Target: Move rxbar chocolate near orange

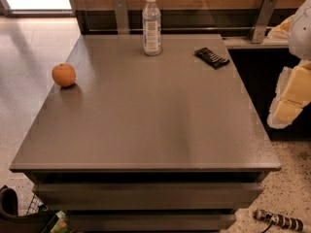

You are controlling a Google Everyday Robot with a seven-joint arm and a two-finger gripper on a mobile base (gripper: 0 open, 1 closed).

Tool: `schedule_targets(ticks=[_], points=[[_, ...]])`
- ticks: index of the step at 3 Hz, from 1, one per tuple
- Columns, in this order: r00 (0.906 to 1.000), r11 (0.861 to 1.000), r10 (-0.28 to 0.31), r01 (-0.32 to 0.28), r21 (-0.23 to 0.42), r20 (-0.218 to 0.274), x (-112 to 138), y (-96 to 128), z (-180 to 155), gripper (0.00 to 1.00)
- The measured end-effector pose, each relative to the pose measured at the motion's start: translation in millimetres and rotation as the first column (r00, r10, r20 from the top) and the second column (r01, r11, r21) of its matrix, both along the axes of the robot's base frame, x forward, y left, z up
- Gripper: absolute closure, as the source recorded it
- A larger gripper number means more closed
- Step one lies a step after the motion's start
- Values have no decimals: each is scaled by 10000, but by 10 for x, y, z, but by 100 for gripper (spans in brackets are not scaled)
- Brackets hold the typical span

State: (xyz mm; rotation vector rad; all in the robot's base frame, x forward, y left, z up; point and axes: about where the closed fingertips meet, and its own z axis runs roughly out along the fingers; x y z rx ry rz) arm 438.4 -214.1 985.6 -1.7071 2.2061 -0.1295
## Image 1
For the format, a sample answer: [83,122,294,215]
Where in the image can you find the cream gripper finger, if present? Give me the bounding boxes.
[267,16,294,40]
[273,61,311,124]

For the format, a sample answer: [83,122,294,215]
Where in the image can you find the black rxbar chocolate wrapper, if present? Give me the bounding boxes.
[194,48,230,69]

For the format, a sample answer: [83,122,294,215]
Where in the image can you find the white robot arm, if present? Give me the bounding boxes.
[267,0,311,129]

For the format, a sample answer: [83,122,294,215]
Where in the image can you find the clear plastic water bottle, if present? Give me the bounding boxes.
[142,0,161,55]

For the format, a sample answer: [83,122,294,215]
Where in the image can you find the black and white striped tool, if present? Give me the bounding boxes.
[253,209,311,233]

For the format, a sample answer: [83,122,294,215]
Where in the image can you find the grey drawer cabinet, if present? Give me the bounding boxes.
[11,35,281,233]

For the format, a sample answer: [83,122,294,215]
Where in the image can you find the orange fruit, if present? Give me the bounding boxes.
[52,63,76,87]

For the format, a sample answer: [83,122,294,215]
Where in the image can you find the green snack package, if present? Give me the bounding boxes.
[50,211,74,233]

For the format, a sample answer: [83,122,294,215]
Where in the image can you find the black bag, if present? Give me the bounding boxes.
[0,185,57,233]

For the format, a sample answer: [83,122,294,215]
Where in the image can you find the right metal bracket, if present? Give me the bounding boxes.
[250,0,278,44]

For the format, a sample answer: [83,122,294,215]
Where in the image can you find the metal bracket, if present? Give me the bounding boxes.
[114,0,130,35]
[250,0,278,44]

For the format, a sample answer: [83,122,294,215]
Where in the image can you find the left metal bracket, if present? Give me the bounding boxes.
[114,0,130,35]

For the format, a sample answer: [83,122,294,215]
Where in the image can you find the wire basket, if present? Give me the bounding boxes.
[26,195,44,215]

